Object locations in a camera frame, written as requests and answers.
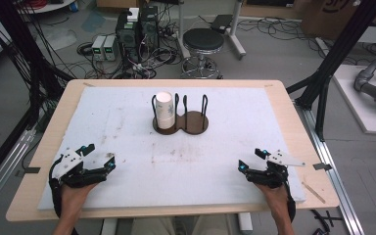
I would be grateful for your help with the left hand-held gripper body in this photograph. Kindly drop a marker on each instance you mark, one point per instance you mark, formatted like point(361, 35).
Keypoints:
point(70, 164)

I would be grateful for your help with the aluminium rail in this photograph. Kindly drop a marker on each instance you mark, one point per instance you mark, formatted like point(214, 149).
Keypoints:
point(333, 176)
point(3, 166)

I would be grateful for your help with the person's beige trousers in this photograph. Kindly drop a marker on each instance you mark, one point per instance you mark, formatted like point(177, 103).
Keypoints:
point(209, 226)

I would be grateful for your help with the small white box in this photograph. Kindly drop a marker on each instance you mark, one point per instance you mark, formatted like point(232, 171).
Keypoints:
point(132, 14)

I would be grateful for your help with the black round stool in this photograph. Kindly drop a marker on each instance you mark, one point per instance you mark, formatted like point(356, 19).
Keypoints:
point(203, 45)

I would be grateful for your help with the black computer tower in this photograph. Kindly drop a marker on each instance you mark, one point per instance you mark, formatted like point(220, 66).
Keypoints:
point(150, 27)
point(126, 34)

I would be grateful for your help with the black tape piece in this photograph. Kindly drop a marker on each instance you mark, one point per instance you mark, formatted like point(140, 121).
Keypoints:
point(322, 166)
point(32, 170)

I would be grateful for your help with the white table leg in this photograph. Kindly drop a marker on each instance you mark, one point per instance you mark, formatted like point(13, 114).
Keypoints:
point(244, 222)
point(109, 226)

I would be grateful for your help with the grey bench power supply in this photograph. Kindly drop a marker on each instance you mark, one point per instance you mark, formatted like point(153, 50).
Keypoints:
point(110, 47)
point(98, 47)

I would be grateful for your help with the white foam mat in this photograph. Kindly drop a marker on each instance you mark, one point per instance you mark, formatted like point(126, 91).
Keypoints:
point(143, 182)

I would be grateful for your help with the cardboard box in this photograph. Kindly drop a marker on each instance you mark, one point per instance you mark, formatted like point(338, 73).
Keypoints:
point(336, 16)

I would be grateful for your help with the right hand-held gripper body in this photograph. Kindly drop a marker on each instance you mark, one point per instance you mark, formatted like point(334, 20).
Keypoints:
point(274, 174)

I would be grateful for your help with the white stand frame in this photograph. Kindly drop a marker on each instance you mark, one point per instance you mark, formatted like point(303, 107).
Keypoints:
point(235, 36)

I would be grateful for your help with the black flat device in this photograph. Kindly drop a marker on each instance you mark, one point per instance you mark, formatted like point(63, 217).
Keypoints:
point(221, 23)

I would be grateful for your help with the stack of white paper cups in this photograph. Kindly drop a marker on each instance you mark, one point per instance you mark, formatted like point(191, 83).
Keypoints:
point(164, 111)

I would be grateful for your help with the white platform board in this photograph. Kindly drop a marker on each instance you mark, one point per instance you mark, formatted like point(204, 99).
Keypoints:
point(359, 101)

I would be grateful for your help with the thin wooden stick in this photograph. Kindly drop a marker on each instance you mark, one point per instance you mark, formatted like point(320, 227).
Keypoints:
point(313, 192)

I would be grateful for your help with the person's right hand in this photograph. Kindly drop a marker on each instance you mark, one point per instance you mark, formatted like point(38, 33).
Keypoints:
point(274, 197)

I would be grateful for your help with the person's left hand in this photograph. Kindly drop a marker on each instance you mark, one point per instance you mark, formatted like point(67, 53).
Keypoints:
point(73, 197)

